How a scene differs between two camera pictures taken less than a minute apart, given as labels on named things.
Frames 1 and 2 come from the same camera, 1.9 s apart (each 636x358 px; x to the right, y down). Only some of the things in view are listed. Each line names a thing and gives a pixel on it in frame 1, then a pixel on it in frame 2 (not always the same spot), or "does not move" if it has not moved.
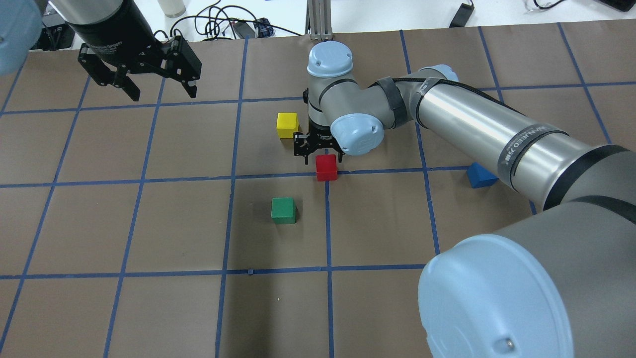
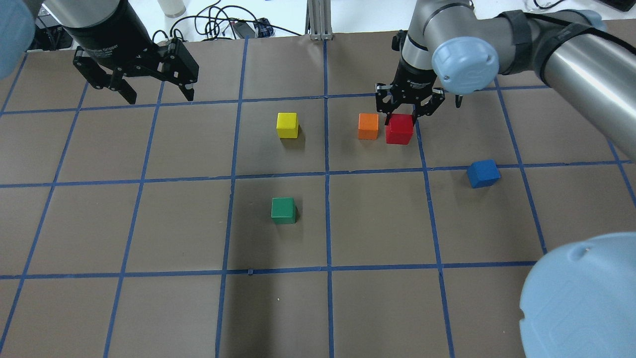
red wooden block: (326, 167) → (400, 129)
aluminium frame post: (318, 22) does not move
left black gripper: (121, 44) does not move
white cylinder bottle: (173, 8) does not move
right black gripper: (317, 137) → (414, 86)
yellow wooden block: (287, 124) does not move
